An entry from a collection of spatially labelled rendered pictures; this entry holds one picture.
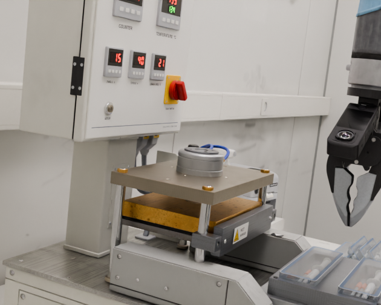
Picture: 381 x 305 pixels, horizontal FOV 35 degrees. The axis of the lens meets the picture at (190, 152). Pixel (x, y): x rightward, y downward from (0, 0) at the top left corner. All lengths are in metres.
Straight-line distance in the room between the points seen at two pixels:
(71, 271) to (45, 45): 0.37
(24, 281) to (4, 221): 0.41
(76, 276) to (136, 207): 0.15
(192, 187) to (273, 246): 0.29
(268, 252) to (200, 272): 0.28
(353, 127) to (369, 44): 0.13
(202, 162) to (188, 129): 1.10
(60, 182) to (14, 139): 0.21
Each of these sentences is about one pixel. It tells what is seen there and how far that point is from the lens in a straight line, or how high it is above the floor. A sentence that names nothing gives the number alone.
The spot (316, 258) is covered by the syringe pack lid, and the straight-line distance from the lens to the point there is 1.02.
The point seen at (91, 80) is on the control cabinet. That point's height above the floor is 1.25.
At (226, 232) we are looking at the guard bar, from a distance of 0.93.
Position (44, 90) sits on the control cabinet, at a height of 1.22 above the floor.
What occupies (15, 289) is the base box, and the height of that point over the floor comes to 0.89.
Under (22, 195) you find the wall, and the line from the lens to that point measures 1.49.
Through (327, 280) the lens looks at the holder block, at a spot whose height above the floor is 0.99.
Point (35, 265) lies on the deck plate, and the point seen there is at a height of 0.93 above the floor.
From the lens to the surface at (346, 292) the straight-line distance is 0.90.
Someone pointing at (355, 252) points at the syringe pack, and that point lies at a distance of 1.94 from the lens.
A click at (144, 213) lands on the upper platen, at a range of 0.98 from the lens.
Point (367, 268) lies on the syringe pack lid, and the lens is 1.01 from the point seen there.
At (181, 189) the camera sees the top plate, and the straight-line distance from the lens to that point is 0.91.
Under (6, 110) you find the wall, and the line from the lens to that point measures 1.34.
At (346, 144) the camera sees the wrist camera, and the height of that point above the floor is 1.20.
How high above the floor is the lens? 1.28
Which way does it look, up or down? 8 degrees down
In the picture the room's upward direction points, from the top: 6 degrees clockwise
